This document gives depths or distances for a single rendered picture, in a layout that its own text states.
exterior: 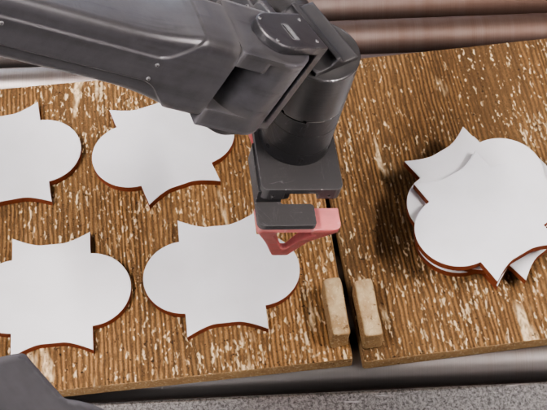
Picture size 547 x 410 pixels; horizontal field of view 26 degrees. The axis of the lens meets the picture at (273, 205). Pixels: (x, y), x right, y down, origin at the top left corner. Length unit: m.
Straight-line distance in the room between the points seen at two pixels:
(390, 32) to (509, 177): 0.26
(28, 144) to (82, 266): 0.16
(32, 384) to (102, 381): 0.61
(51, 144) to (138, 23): 0.47
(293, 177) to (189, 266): 0.22
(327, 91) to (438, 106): 0.39
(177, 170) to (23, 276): 0.18
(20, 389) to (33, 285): 0.66
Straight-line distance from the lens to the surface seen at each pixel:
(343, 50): 0.86
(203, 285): 1.09
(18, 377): 0.46
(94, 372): 1.07
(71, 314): 1.09
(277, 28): 0.81
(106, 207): 1.16
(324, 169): 0.93
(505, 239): 1.10
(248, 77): 0.79
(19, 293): 1.11
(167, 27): 0.75
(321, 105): 0.87
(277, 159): 0.92
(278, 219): 0.92
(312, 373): 1.08
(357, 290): 1.07
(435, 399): 1.08
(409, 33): 1.32
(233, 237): 1.12
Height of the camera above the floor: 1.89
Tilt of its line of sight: 56 degrees down
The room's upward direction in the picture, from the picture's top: straight up
